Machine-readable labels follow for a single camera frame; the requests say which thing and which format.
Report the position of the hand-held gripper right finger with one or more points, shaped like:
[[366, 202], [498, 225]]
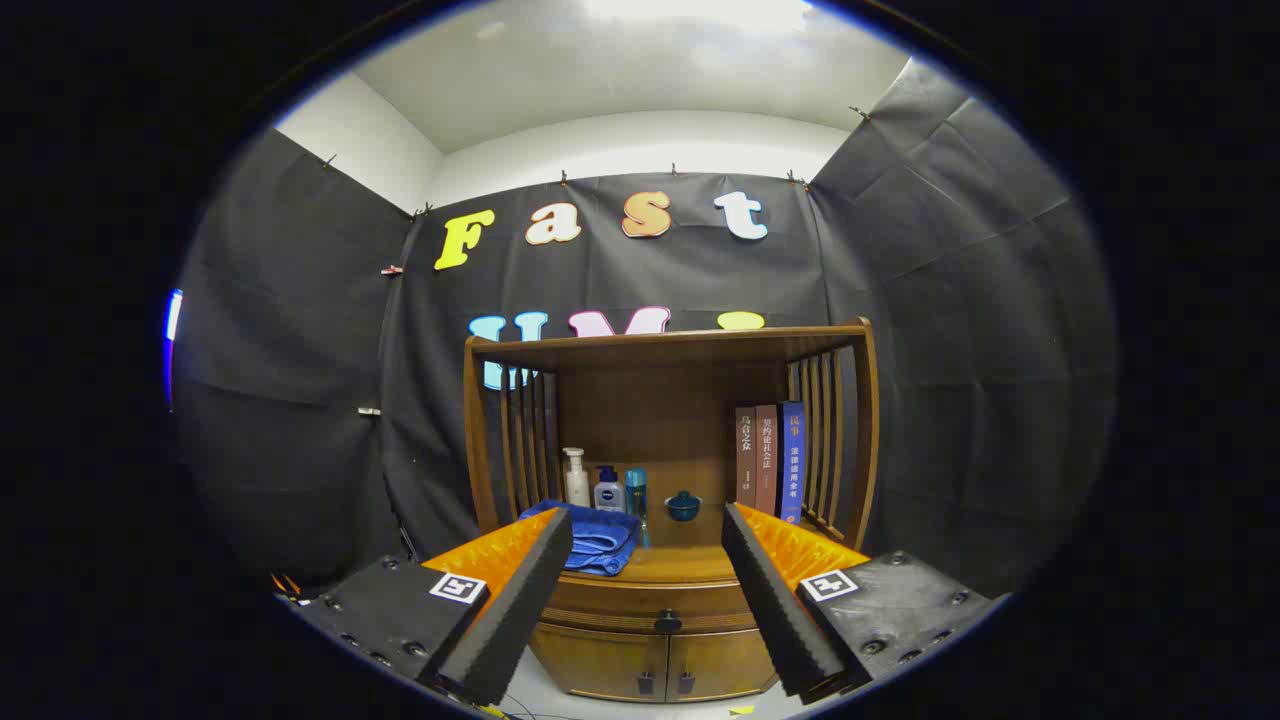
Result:
[[775, 600]]

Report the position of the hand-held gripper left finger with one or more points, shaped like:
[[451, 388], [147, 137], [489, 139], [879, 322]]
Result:
[[510, 610]]

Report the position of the wooden drawer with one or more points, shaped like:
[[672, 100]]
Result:
[[620, 605]]

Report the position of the wooden cabinet door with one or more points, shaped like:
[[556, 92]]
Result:
[[715, 662], [600, 660]]

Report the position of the wooden countertop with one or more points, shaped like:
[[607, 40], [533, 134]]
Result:
[[680, 563]]

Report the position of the wooden cabinet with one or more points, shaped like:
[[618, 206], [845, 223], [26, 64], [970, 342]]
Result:
[[650, 400]]

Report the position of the blue folded towel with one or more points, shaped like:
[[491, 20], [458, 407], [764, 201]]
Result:
[[600, 535]]

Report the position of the blue lidded teacup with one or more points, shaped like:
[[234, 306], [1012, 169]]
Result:
[[683, 508]]

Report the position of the white pump bottle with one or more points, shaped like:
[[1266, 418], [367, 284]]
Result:
[[577, 488]]

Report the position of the reddish brown book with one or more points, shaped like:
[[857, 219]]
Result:
[[766, 460]]

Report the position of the blue book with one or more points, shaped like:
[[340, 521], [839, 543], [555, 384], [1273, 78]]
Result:
[[792, 460]]

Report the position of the white blue-capped lotion bottle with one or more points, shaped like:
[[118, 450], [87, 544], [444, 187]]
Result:
[[609, 495]]

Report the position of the teal slim bottle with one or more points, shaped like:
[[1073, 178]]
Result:
[[636, 490]]

